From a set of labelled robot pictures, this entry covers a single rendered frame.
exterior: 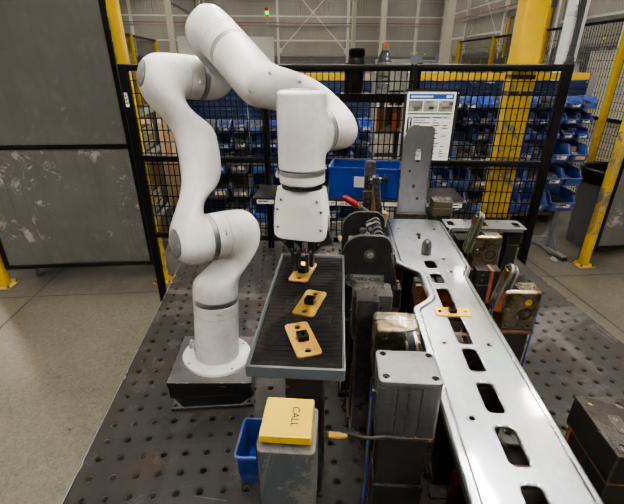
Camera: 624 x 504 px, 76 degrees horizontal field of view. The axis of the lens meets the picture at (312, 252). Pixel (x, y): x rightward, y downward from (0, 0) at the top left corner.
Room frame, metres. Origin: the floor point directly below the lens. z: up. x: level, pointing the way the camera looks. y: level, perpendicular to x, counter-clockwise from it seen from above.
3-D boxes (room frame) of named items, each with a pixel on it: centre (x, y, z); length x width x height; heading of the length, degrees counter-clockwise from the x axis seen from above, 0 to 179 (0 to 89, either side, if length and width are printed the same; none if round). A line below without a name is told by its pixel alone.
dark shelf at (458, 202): (1.73, -0.20, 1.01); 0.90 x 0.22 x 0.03; 86
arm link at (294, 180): (0.72, 0.02, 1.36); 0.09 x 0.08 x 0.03; 75
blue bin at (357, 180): (1.73, -0.23, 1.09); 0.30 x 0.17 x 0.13; 81
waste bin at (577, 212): (3.56, -2.68, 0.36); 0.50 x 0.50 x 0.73
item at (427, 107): (1.83, -0.51, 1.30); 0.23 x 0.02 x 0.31; 86
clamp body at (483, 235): (1.21, -0.57, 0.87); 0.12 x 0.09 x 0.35; 86
